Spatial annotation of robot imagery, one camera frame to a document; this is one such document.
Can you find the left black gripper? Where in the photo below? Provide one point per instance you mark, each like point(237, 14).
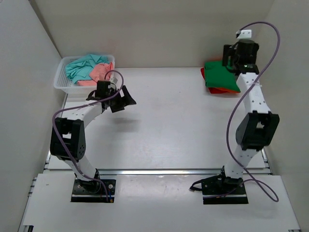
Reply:
point(127, 99)

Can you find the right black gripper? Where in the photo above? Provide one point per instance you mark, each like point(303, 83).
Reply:
point(227, 52)

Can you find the green polo shirt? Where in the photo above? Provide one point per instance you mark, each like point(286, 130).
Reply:
point(218, 76)

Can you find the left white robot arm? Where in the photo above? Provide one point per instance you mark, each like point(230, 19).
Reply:
point(68, 141)

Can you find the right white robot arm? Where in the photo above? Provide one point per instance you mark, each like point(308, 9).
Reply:
point(254, 132)

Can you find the orange folded shirt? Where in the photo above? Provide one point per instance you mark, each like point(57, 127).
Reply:
point(224, 90)

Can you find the pink shirt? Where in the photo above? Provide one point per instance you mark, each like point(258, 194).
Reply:
point(98, 73)

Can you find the red folded shirt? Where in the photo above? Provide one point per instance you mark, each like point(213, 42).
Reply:
point(212, 90)

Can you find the light blue shirt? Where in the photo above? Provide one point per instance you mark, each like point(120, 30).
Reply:
point(80, 68)

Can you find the white plastic basket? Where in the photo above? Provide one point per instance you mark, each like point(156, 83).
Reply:
point(63, 83)

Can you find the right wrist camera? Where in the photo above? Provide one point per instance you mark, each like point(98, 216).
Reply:
point(244, 34)

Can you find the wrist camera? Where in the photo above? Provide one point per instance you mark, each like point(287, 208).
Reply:
point(244, 34)
point(113, 81)

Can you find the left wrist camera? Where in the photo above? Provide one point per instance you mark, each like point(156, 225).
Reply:
point(113, 81)

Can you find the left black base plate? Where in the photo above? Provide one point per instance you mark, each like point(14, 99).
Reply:
point(91, 191)

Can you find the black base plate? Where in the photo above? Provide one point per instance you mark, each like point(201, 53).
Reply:
point(91, 191)
point(215, 191)

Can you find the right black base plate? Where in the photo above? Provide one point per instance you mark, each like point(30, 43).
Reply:
point(215, 191)

